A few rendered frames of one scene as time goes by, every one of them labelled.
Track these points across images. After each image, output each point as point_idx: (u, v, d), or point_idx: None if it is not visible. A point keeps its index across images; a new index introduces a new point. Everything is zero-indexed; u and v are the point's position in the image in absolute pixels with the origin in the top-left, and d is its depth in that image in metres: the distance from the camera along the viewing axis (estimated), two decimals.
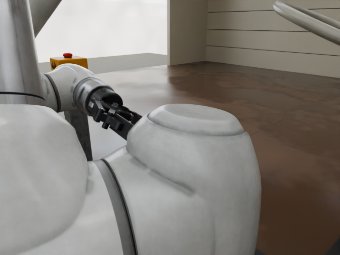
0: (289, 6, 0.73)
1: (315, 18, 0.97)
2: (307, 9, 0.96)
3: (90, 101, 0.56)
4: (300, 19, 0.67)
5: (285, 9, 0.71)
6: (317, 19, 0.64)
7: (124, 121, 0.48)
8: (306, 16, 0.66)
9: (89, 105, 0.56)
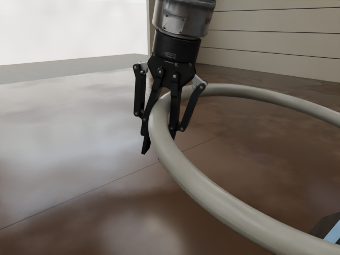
0: (164, 124, 0.40)
1: (247, 95, 0.64)
2: (231, 85, 0.63)
3: (205, 87, 0.46)
4: (167, 167, 0.33)
5: (152, 135, 0.38)
6: (196, 173, 0.30)
7: None
8: (176, 164, 0.32)
9: (203, 90, 0.45)
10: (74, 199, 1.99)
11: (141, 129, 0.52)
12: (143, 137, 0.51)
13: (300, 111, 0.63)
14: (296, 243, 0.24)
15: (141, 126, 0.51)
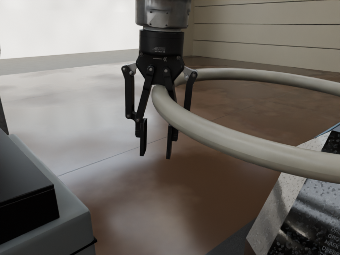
0: (171, 99, 0.40)
1: (229, 76, 0.67)
2: (214, 68, 0.66)
3: (197, 75, 0.47)
4: (189, 130, 0.33)
5: (163, 110, 0.38)
6: (221, 127, 0.31)
7: None
8: (199, 125, 0.33)
9: (196, 78, 0.47)
10: (99, 162, 2.17)
11: (135, 131, 0.52)
12: (140, 138, 0.51)
13: (280, 83, 0.68)
14: (332, 162, 0.26)
15: (135, 127, 0.51)
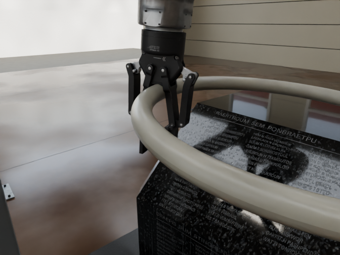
0: (169, 133, 0.28)
1: (209, 86, 0.58)
2: None
3: (196, 77, 0.45)
4: (217, 188, 0.22)
5: (164, 153, 0.26)
6: (270, 184, 0.21)
7: None
8: (232, 180, 0.21)
9: (194, 81, 0.45)
10: (73, 150, 2.38)
11: None
12: None
13: (263, 90, 0.61)
14: None
15: None
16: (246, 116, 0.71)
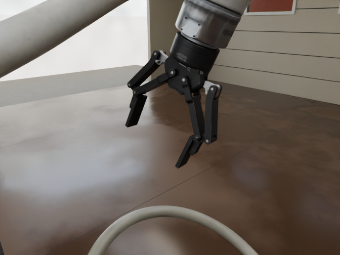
0: None
1: (169, 216, 0.73)
2: (156, 209, 0.71)
3: (219, 90, 0.43)
4: None
5: None
6: None
7: None
8: None
9: (216, 93, 0.43)
10: (88, 234, 2.35)
11: (130, 102, 0.53)
12: (130, 110, 0.53)
13: (211, 229, 0.76)
14: None
15: (132, 98, 0.53)
16: None
